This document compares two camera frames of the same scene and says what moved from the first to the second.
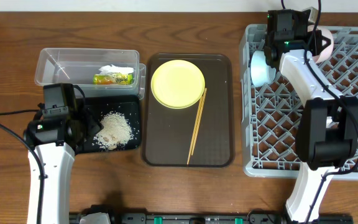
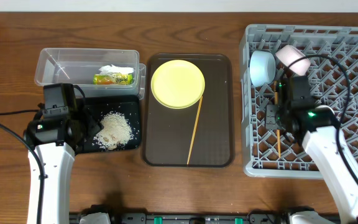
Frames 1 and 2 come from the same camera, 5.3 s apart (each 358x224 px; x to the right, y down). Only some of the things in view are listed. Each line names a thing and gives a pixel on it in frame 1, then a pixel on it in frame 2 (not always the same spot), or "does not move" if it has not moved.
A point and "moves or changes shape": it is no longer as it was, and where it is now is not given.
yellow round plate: (178, 84) does not move
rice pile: (115, 130) does not move
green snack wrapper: (113, 79) does not move
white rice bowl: (327, 34) moves or changes shape
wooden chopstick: (205, 92) -> (278, 130)
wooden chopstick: (194, 129) does not move
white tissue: (111, 69) does not move
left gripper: (93, 127) does not move
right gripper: (268, 54) -> (272, 116)
